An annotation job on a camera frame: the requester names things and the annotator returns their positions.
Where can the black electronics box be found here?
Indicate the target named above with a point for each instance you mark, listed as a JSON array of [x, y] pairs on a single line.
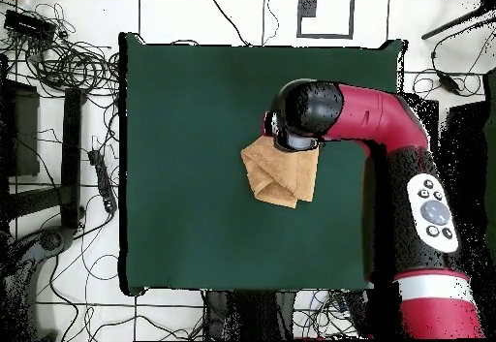
[[29, 26]]

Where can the black rod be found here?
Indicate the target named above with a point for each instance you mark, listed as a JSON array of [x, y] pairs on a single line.
[[452, 23]]

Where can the tan towel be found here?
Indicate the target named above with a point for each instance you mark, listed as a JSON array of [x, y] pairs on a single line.
[[279, 175]]

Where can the black power strip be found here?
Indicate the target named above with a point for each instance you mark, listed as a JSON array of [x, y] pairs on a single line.
[[102, 179], [353, 302]]

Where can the black stand crossbar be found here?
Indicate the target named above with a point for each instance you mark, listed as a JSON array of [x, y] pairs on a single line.
[[35, 202]]

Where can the dark green table cloth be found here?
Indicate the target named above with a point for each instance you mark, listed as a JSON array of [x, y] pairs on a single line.
[[186, 125]]

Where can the black flat panel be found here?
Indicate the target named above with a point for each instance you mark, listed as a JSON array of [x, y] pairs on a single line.
[[465, 144], [23, 132]]

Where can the grey stand base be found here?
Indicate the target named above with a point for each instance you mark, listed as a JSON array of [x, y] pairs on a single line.
[[50, 241]]

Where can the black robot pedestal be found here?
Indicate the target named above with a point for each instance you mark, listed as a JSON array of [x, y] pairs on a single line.
[[252, 315]]

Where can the black power adapter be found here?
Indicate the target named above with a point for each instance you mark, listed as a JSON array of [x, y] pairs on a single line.
[[448, 83]]

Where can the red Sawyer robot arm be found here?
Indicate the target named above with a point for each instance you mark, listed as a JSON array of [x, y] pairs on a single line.
[[379, 117]]

